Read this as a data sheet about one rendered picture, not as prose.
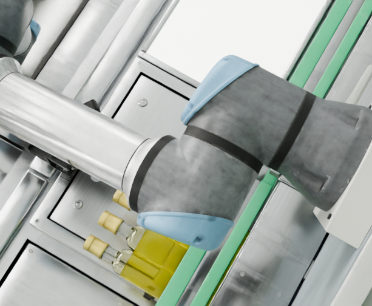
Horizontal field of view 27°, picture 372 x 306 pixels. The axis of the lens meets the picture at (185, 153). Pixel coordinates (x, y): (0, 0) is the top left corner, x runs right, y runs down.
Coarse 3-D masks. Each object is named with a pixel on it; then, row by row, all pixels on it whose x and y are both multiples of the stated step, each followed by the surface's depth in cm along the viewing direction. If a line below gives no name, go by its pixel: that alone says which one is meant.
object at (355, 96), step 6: (366, 72) 131; (360, 78) 139; (366, 78) 131; (360, 84) 131; (366, 84) 132; (354, 90) 144; (360, 90) 130; (354, 96) 130; (360, 96) 131; (348, 102) 130; (354, 102) 130
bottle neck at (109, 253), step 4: (108, 248) 155; (112, 248) 155; (104, 252) 154; (108, 252) 155; (112, 252) 155; (116, 252) 155; (104, 256) 155; (108, 256) 154; (112, 256) 154; (108, 260) 155
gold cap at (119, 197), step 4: (116, 192) 158; (120, 192) 158; (116, 196) 157; (120, 196) 157; (124, 196) 157; (116, 200) 158; (120, 200) 157; (124, 200) 157; (120, 204) 158; (124, 204) 157; (128, 208) 158
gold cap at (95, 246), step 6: (90, 234) 156; (90, 240) 155; (96, 240) 155; (102, 240) 156; (84, 246) 155; (90, 246) 155; (96, 246) 155; (102, 246) 155; (90, 252) 155; (96, 252) 155; (102, 252) 154
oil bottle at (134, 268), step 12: (120, 252) 154; (132, 252) 153; (120, 264) 153; (132, 264) 152; (144, 264) 153; (156, 264) 153; (120, 276) 154; (132, 276) 152; (144, 276) 152; (156, 276) 152; (168, 276) 152; (144, 288) 151; (156, 288) 151
